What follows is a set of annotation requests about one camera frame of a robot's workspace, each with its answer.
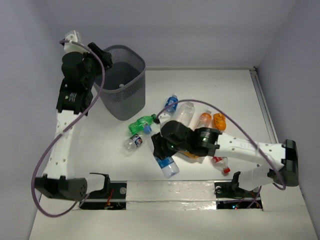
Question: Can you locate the crushed orange bottle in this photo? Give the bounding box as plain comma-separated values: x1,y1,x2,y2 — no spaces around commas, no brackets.
212,113,227,131

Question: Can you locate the large clear water bottle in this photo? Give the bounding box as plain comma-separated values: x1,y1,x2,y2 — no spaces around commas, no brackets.
173,101,195,127

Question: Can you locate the clear bottle dark blue label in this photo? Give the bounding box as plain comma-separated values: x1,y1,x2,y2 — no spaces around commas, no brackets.
124,134,144,152

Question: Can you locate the orange bottle dark label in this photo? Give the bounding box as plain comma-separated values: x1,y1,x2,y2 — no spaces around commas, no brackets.
182,151,205,162

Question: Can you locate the small blue label water bottle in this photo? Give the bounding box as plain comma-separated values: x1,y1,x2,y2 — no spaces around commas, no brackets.
164,94,178,114

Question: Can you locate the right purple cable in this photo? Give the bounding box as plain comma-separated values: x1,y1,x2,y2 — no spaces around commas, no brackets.
156,99,287,210

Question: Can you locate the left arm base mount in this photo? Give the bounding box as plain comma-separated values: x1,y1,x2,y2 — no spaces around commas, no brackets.
79,181,127,210

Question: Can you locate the tall orange juice bottle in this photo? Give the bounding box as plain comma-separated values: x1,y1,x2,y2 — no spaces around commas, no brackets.
197,110,212,128

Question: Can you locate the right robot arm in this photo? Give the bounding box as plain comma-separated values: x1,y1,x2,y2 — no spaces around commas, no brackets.
151,120,299,196

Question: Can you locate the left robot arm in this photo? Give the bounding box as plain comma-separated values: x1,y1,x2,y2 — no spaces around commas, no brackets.
31,39,113,202

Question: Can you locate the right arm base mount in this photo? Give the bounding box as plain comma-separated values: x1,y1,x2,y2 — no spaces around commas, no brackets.
214,181,263,210

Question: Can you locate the blue cap water bottle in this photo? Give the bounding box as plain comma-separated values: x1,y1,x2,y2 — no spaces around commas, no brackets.
143,125,180,179

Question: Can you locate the clear bottle red label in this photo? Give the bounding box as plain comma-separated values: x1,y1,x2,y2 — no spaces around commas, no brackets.
213,156,231,175

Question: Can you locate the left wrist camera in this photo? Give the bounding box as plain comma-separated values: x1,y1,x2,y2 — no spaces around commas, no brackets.
63,30,82,54

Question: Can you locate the green soda bottle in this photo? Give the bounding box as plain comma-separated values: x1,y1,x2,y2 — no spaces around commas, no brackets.
128,114,156,135

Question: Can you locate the grey mesh waste bin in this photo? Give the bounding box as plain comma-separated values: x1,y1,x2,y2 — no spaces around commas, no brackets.
99,44,146,121

